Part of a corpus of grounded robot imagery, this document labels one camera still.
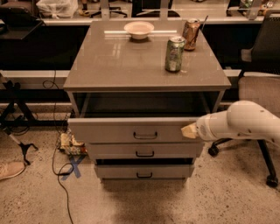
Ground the grey drawer cabinet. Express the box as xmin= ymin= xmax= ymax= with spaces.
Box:
xmin=62 ymin=18 xmax=232 ymax=183

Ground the white ceramic bowl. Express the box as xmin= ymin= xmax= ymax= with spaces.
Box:
xmin=123 ymin=21 xmax=154 ymax=40

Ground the black office chair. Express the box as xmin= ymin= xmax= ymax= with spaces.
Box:
xmin=207 ymin=11 xmax=280 ymax=188

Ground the power strip with plugs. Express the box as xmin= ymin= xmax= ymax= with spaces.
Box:
xmin=59 ymin=129 xmax=88 ymax=156

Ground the blue tape cross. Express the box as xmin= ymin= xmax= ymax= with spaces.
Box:
xmin=61 ymin=155 xmax=86 ymax=180

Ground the grey top drawer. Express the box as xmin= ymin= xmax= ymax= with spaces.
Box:
xmin=68 ymin=117 xmax=196 ymax=144

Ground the orange soda can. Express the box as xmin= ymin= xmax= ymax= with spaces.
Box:
xmin=182 ymin=18 xmax=200 ymax=51

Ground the grey drawer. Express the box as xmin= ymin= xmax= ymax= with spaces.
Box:
xmin=68 ymin=117 xmax=196 ymax=144
xmin=94 ymin=164 xmax=194 ymax=179
xmin=86 ymin=143 xmax=203 ymax=160

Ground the white plastic bag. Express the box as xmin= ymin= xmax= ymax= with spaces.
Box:
xmin=36 ymin=0 xmax=78 ymax=18

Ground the grey middle drawer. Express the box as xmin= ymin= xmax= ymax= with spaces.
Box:
xmin=86 ymin=143 xmax=203 ymax=160

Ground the beige sneaker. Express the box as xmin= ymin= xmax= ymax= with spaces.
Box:
xmin=0 ymin=162 xmax=25 ymax=180

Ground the grey bottom drawer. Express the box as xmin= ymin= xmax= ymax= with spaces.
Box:
xmin=94 ymin=164 xmax=194 ymax=179

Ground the black floor cable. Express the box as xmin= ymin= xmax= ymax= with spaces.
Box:
xmin=42 ymin=69 xmax=74 ymax=224

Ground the black tripod stand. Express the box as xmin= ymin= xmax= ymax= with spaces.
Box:
xmin=0 ymin=73 xmax=71 ymax=166

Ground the green soda can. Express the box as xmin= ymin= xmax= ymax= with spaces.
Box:
xmin=164 ymin=36 xmax=186 ymax=72

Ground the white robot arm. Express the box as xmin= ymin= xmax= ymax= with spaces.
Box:
xmin=181 ymin=101 xmax=280 ymax=146

